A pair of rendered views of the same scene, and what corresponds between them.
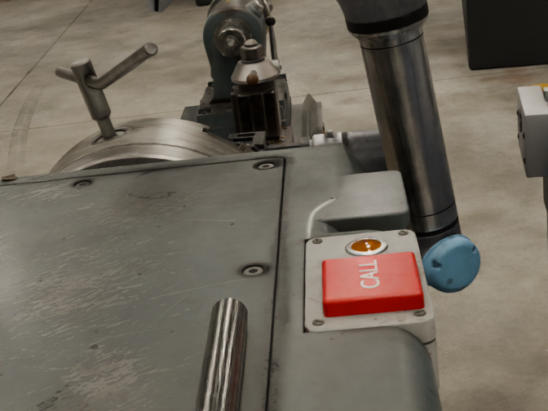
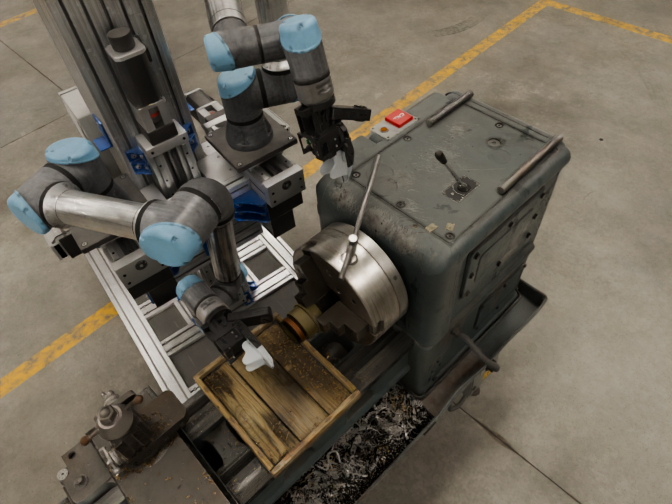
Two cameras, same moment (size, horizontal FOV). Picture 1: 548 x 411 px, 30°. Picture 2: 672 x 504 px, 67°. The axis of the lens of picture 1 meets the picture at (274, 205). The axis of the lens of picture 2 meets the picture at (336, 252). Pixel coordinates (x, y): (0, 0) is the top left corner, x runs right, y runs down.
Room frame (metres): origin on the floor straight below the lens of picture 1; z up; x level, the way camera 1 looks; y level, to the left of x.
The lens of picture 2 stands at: (1.58, 0.68, 2.17)
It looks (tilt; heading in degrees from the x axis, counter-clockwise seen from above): 51 degrees down; 226
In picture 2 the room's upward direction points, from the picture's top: 6 degrees counter-clockwise
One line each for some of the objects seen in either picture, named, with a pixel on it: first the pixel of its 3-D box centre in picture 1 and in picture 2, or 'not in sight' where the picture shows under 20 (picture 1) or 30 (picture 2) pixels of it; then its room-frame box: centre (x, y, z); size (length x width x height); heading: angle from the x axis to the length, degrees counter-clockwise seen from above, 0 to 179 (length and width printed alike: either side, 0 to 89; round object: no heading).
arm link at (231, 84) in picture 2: not in sight; (241, 91); (0.82, -0.45, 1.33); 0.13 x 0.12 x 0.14; 147
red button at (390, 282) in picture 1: (371, 288); (398, 119); (0.57, -0.05, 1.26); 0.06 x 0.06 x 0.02; 85
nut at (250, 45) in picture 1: (251, 50); (106, 413); (1.64, 0.00, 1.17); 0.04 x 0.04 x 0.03
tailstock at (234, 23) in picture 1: (238, 62); not in sight; (2.23, 0.04, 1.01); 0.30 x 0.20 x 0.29; 175
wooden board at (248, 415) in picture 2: not in sight; (276, 387); (1.31, 0.11, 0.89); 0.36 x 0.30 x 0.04; 85
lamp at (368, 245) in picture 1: (366, 249); not in sight; (0.63, -0.06, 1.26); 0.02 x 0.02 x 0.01
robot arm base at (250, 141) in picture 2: not in sight; (247, 124); (0.82, -0.46, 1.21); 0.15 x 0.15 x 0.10
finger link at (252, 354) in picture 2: not in sight; (254, 356); (1.33, 0.11, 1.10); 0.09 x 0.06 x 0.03; 85
